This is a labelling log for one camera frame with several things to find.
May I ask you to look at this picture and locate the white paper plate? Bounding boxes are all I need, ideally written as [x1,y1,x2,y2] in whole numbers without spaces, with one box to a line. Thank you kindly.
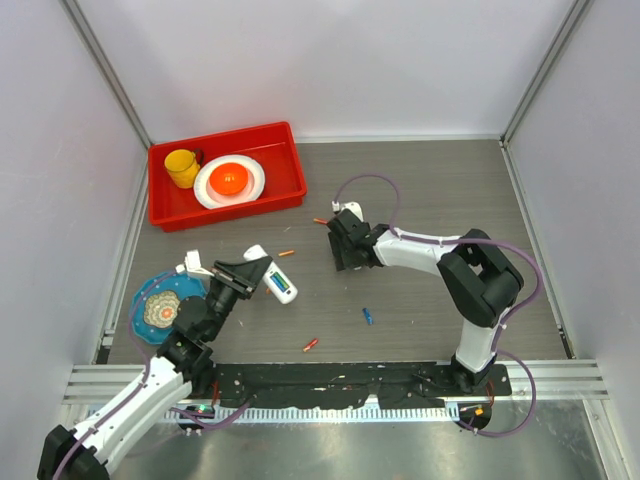
[193,154,266,209]

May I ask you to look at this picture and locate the white slotted cable duct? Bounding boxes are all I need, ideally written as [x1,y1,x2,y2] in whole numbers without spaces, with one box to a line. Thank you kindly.
[159,403,460,424]

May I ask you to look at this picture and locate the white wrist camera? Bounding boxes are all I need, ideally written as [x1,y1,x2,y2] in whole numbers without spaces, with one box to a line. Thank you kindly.
[175,250,214,281]
[331,201,364,222]

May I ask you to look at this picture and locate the yellow mug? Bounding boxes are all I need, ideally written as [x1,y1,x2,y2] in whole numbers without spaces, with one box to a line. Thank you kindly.
[164,149,204,189]

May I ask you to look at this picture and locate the orange bowl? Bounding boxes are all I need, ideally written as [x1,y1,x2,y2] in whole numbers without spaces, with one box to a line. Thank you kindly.
[209,162,249,196]

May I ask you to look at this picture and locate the blue battery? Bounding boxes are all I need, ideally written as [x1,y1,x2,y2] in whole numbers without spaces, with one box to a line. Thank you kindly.
[269,272,290,294]
[362,308,374,325]

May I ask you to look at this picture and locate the green battery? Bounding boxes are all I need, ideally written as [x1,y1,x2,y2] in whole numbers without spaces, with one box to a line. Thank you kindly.
[270,270,295,296]

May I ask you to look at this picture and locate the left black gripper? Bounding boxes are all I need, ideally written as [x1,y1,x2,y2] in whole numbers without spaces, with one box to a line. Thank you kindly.
[206,255,270,341]

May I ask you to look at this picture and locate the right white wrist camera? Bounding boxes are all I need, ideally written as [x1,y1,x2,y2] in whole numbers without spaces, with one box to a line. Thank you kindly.
[331,201,364,222]

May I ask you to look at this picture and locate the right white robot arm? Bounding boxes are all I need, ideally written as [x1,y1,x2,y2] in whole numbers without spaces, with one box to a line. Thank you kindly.
[327,208,524,395]

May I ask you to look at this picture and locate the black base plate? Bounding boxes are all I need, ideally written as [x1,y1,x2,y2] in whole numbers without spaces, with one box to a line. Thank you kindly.
[206,362,512,410]

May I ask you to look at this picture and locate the red orange battery lower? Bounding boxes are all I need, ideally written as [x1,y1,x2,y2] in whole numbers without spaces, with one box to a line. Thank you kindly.
[302,338,319,353]

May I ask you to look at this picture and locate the blue patterned plate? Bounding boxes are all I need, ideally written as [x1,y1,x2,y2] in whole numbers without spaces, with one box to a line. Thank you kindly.
[129,271,206,346]

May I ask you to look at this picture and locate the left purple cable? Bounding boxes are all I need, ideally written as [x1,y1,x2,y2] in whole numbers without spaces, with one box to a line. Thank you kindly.
[49,269,254,480]

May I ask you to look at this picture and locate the white remote control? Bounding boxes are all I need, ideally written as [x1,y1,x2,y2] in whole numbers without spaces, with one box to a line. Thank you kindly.
[243,244,298,305]

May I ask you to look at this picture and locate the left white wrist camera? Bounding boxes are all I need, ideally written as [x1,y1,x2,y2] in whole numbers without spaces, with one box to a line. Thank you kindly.
[175,250,214,281]

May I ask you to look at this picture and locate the red plastic bin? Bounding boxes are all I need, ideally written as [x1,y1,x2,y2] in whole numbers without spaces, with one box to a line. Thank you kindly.
[147,122,307,232]

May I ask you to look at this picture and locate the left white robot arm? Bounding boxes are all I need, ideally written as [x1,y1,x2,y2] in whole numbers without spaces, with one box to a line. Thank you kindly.
[36,252,273,479]

